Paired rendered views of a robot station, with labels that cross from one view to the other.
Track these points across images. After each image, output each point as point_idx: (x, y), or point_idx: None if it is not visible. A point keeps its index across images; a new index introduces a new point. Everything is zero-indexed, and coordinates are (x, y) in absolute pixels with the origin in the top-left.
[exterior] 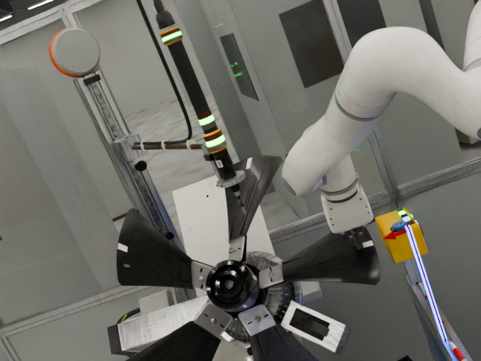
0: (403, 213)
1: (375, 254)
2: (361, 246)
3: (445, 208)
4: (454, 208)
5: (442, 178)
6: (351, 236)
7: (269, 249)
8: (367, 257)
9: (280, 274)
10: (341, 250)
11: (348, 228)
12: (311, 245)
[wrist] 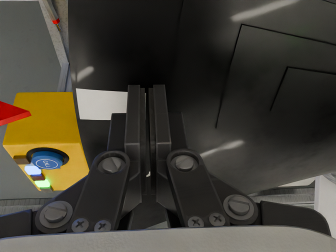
0: (39, 182)
1: (78, 24)
2: (134, 94)
3: (19, 168)
4: (9, 165)
5: (3, 207)
6: (179, 161)
7: (326, 193)
8: (125, 20)
9: None
10: (232, 115)
11: (197, 240)
12: (303, 179)
